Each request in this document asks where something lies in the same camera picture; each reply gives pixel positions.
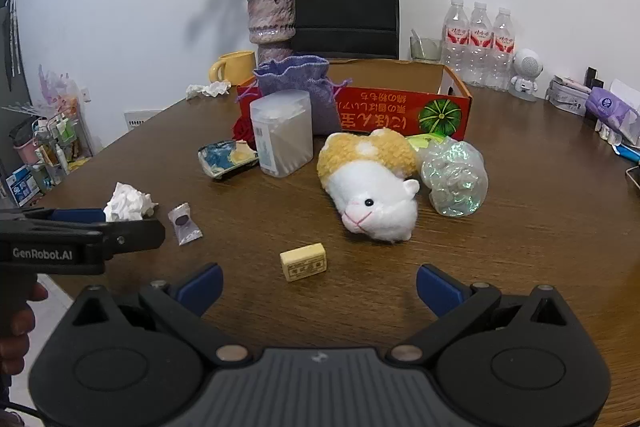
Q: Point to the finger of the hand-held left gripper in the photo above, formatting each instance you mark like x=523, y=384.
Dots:
x=135, y=234
x=75, y=215

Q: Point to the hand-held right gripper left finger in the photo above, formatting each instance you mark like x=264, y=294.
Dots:
x=202, y=283

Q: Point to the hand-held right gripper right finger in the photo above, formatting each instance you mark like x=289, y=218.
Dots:
x=439, y=288

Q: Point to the white tissue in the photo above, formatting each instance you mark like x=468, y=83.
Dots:
x=207, y=89
x=127, y=202

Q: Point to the small clear candy wrapper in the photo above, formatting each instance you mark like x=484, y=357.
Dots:
x=183, y=223

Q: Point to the yellow eraser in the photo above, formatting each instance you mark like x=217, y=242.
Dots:
x=302, y=260

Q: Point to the iridescent plastic bag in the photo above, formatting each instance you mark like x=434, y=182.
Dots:
x=452, y=177

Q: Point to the white and yellow plush hamster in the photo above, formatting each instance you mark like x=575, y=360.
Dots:
x=375, y=187

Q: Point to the green snack packet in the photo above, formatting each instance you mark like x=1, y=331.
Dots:
x=420, y=140

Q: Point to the red artificial flower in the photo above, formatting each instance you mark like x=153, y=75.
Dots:
x=243, y=132

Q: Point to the translucent plastic swab container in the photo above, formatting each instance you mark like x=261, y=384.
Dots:
x=280, y=132

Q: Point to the red cardboard box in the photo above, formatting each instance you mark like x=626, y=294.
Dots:
x=380, y=107

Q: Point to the person's left hand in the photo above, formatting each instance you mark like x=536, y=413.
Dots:
x=20, y=322

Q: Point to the cluttered storage rack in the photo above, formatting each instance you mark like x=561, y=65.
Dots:
x=40, y=157

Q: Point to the cellophane wrapped bouquet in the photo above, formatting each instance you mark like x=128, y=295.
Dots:
x=57, y=89

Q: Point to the yellow mug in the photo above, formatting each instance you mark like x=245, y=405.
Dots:
x=239, y=67

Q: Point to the metal tray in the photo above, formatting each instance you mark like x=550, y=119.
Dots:
x=634, y=179

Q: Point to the grey tin box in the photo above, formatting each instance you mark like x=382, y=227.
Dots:
x=565, y=97

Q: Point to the small white bottles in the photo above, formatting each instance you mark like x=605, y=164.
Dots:
x=609, y=133

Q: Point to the blue and white tube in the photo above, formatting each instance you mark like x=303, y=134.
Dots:
x=627, y=152

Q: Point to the white robot figurine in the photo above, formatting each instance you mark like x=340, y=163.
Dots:
x=527, y=67

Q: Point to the glass cup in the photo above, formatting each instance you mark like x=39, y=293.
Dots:
x=430, y=49

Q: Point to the purple tissue pack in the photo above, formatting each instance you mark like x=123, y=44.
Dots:
x=607, y=104

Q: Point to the white spoon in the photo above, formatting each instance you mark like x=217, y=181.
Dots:
x=416, y=38

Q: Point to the mottled purple ceramic vase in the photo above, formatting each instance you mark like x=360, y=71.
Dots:
x=270, y=17

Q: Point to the black block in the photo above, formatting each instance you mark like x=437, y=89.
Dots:
x=593, y=78

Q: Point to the white wall outlet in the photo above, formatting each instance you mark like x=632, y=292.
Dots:
x=140, y=120

